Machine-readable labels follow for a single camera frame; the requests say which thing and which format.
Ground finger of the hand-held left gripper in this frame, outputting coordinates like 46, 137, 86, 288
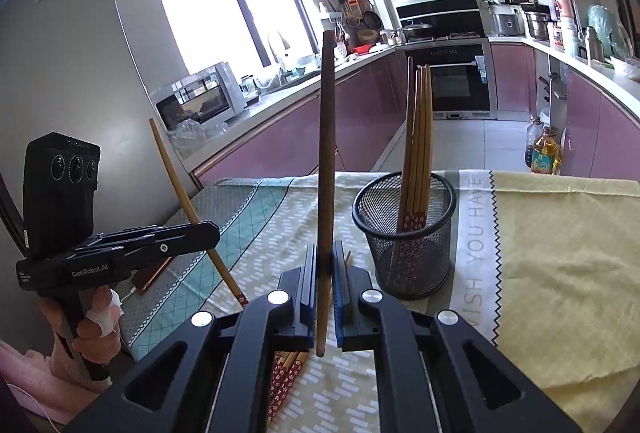
79, 221, 221, 250
74, 228, 221, 272

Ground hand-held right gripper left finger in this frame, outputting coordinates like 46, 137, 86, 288
65, 240, 321, 433

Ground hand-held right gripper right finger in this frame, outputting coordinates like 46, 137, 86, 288
333, 239, 583, 433

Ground red-tipped wooden chopstick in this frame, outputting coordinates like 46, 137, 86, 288
405, 68, 422, 259
315, 30, 337, 359
149, 117, 251, 309
412, 64, 428, 259
396, 57, 416, 264

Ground black mesh holder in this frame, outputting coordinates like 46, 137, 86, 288
351, 170, 457, 301

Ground pile of wooden chopsticks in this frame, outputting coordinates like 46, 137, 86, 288
267, 250, 352, 421

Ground person's left forearm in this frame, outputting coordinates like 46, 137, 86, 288
0, 340, 118, 425

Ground person's left hand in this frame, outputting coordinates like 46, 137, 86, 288
39, 285, 125, 366

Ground copper smartphone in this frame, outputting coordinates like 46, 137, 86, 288
134, 257, 173, 295

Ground grey checkered table cover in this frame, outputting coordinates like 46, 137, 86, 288
117, 183, 221, 349

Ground clear plastic bag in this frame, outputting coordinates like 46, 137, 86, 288
167, 115, 231, 161

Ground silver countertop oven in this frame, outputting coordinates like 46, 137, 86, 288
154, 62, 248, 131

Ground grey refrigerator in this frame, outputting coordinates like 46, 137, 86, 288
0, 0, 201, 354

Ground glass kettle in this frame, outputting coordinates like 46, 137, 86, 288
239, 75, 261, 101

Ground pink base cabinets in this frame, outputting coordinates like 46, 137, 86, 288
190, 48, 408, 191
490, 40, 640, 186

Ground printed patchwork tablecloth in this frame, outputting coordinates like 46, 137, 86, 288
117, 169, 640, 433

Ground kitchen window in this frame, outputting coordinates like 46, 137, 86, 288
147, 0, 321, 78

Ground built-in black oven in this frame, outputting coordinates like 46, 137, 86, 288
402, 42, 498, 121

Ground clear plastic bottle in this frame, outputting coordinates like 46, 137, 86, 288
524, 115, 543, 166

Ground yellow cooking oil bottle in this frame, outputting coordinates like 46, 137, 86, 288
531, 128, 561, 174

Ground lidded wok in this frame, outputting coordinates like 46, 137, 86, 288
402, 20, 436, 42

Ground black range hood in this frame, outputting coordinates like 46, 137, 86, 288
395, 0, 486, 38

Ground silver rice cooker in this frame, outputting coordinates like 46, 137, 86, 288
487, 8, 526, 38

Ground steel stockpot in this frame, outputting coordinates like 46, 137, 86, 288
522, 12, 551, 41

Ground white canister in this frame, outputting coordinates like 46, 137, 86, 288
560, 15, 581, 56

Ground steel vacuum bottle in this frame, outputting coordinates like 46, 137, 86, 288
580, 27, 606, 62

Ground mint green covered appliance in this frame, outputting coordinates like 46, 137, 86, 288
587, 4, 633, 58

